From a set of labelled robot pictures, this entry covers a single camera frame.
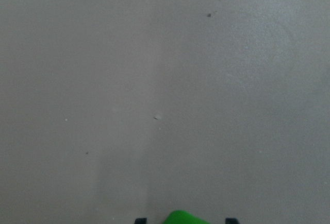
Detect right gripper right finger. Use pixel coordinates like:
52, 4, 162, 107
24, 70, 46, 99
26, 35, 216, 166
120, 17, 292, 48
225, 218, 239, 224

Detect green lime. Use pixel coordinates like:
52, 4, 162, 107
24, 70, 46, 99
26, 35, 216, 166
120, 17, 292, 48
163, 210, 209, 224

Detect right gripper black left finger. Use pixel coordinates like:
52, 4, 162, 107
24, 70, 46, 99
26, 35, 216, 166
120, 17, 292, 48
134, 218, 147, 224

